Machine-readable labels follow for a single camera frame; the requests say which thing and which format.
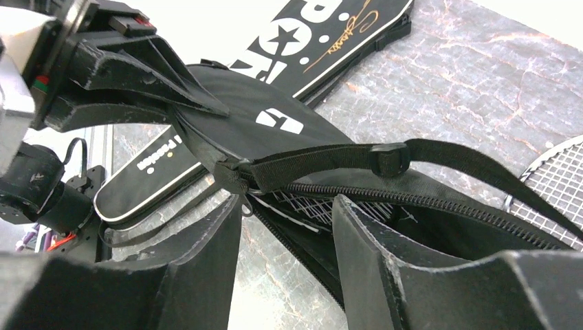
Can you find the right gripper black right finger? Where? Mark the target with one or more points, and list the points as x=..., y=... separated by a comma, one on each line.
x=391, y=282

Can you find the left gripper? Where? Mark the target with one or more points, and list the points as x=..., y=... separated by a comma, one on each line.
x=102, y=62

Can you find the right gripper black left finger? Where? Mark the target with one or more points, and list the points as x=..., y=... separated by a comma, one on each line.
x=183, y=282

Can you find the white frame racket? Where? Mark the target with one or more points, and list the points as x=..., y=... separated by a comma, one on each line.
x=556, y=176

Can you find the black racket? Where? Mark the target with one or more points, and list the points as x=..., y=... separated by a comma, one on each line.
x=315, y=213

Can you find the black crossway racket bag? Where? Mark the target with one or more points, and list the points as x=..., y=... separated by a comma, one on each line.
x=430, y=213

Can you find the black sport racket bag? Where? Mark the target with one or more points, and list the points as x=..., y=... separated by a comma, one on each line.
x=271, y=90

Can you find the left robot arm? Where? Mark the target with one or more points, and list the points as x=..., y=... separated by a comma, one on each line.
x=26, y=183

